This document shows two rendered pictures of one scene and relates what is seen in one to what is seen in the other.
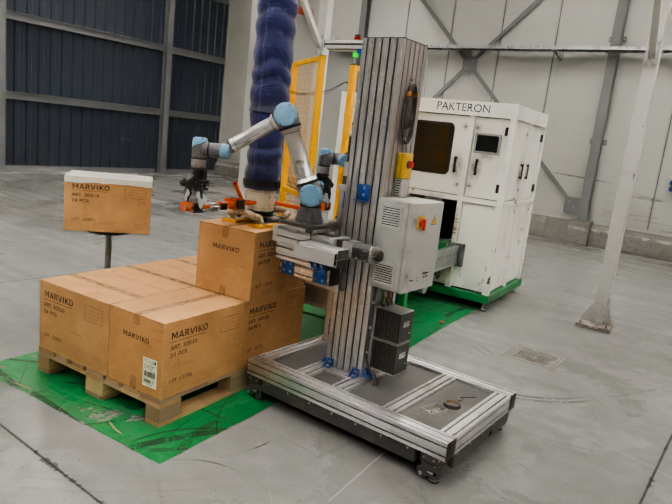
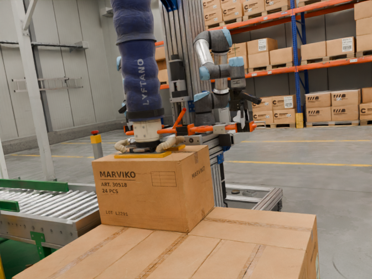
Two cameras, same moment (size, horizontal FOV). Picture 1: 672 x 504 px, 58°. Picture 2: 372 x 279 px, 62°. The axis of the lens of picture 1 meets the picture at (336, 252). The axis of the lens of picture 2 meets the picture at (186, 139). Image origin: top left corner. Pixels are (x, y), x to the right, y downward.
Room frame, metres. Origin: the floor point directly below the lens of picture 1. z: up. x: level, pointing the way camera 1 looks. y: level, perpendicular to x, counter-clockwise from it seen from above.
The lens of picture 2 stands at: (3.45, 2.38, 1.29)
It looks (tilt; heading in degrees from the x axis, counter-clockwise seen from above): 9 degrees down; 269
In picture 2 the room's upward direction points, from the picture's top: 7 degrees counter-clockwise
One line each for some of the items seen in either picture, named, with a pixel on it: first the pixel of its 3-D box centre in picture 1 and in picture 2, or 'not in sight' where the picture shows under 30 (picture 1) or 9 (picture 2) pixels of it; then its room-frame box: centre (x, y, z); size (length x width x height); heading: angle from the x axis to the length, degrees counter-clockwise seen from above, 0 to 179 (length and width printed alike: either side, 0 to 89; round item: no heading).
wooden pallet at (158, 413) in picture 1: (177, 355); not in sight; (3.52, 0.90, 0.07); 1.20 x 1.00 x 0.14; 149
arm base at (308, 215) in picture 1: (309, 213); (203, 118); (3.26, 0.17, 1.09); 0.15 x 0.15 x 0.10
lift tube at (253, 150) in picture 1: (269, 99); (134, 30); (3.63, 0.49, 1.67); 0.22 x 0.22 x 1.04
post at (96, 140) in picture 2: not in sight; (103, 188); (4.19, -0.42, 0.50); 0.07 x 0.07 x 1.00; 59
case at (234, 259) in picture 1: (254, 254); (155, 184); (3.63, 0.49, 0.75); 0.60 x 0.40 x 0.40; 153
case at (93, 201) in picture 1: (110, 201); not in sight; (4.57, 1.76, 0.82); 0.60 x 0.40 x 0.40; 108
